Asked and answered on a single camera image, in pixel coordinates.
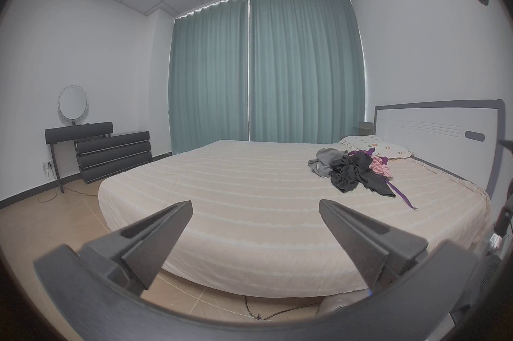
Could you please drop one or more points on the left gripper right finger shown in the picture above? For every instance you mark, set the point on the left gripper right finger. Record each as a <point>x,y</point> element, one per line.
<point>372,247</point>

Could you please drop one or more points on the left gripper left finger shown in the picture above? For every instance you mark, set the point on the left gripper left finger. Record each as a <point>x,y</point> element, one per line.
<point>136,247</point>

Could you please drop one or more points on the black T-shirt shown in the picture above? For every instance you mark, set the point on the black T-shirt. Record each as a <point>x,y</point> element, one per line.
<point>352,175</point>

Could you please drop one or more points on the bed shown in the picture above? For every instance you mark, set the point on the bed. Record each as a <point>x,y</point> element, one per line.
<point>248,187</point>

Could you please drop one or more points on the black chest of drawers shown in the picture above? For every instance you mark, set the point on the black chest of drawers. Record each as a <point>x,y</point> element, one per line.
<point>114,157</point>

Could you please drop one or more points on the grey garment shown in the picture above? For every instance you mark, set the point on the grey garment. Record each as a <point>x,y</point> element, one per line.
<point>326,159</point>

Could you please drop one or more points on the white printed pillow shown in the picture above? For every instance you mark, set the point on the white printed pillow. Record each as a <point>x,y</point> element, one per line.
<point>376,145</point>

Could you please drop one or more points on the grey bedside table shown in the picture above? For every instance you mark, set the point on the grey bedside table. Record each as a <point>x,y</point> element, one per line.
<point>364,128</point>

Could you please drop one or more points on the black dressing table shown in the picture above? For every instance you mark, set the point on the black dressing table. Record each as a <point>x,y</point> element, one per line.
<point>68,133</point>

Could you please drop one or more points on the round mirror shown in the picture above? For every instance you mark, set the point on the round mirror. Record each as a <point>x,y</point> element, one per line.
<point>73,103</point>

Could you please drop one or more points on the blue-green curtain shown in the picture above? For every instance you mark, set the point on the blue-green curtain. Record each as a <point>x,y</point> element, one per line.
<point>208,75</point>
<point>304,67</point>

